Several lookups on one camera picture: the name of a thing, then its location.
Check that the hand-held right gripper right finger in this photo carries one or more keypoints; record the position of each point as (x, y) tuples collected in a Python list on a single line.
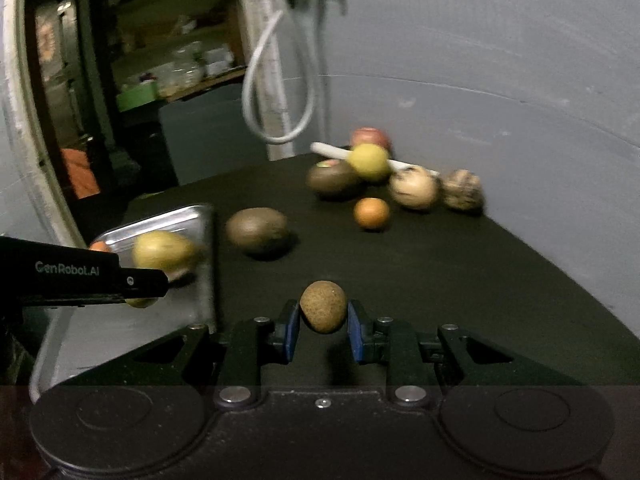
[(355, 335)]

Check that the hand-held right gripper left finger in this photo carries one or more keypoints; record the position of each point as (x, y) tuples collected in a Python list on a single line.
[(292, 332)]

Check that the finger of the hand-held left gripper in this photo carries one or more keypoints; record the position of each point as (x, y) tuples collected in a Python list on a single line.
[(145, 282)]

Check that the yellow pear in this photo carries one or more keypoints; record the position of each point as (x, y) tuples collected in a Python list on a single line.
[(165, 251)]

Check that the small brown kiwi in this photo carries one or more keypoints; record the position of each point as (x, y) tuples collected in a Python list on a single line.
[(323, 306)]

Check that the metal tray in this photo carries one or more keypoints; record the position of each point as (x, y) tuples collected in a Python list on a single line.
[(195, 240)]

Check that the round yellow lemon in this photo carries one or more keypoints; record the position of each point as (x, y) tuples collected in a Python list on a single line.
[(369, 161)]

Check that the dark striped pepino melon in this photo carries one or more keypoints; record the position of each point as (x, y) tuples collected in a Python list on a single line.
[(462, 190)]

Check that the small orange tangerine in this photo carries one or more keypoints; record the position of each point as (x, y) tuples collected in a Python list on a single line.
[(100, 246)]

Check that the orange cloth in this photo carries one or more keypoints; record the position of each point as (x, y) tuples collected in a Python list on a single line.
[(82, 172)]

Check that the large brown kiwi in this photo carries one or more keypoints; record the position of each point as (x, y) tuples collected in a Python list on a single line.
[(257, 232), (332, 180)]

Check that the pale pepino melon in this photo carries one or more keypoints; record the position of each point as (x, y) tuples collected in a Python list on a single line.
[(414, 187)]

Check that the dark teal cabinet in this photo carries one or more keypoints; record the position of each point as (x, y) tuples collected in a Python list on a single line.
[(210, 130)]

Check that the white leek stalk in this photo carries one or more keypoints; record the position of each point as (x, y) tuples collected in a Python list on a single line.
[(327, 151)]

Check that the green box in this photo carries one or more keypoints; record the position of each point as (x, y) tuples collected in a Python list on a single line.
[(137, 96)]

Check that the red apple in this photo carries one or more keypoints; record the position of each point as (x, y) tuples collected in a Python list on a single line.
[(371, 136)]

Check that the cluttered wooden shelf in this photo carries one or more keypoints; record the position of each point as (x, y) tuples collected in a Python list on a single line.
[(170, 25)]

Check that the white painted post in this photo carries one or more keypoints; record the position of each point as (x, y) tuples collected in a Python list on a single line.
[(260, 35)]

